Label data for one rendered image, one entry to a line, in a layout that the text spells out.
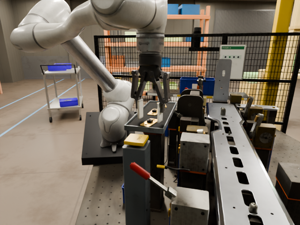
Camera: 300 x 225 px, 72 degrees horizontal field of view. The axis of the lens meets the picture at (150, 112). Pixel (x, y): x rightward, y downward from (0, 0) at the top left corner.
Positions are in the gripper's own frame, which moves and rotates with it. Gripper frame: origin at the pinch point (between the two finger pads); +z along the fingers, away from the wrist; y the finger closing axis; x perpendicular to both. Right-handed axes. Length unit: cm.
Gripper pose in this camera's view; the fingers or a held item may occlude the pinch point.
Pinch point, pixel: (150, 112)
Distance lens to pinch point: 73.2
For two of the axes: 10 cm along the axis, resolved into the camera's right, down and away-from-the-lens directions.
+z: 0.0, 9.5, 3.0
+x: 4.7, -2.6, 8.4
